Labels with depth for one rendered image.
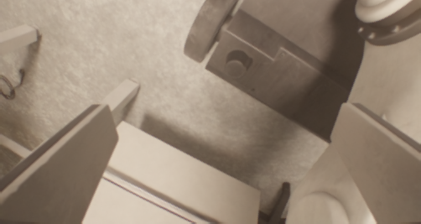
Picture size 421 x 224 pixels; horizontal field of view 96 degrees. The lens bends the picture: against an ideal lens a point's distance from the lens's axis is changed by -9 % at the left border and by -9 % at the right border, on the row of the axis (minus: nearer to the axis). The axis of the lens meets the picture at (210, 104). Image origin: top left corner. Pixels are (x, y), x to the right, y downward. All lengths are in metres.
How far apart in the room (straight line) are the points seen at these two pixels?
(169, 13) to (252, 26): 0.32
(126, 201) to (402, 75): 0.56
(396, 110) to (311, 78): 0.24
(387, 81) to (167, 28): 0.57
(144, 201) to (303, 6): 0.55
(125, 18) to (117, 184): 0.50
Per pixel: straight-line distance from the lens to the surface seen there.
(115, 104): 0.72
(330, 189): 0.19
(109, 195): 0.58
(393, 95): 0.26
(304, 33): 0.44
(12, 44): 1.00
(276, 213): 1.09
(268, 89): 0.46
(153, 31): 0.71
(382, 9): 0.30
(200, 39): 0.43
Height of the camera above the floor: 0.59
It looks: 51 degrees down
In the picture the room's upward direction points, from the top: 156 degrees counter-clockwise
